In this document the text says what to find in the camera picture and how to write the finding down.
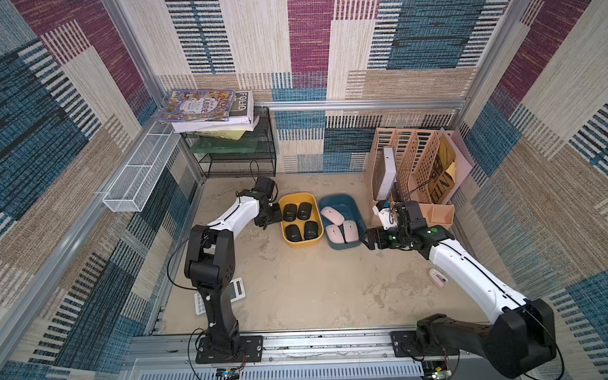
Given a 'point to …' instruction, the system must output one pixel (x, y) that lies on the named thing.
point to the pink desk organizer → (416, 155)
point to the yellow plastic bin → (302, 220)
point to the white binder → (390, 174)
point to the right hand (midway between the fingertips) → (371, 232)
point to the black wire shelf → (247, 153)
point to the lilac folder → (456, 163)
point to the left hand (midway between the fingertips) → (275, 217)
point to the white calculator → (236, 291)
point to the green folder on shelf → (246, 145)
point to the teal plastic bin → (347, 206)
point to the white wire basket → (134, 187)
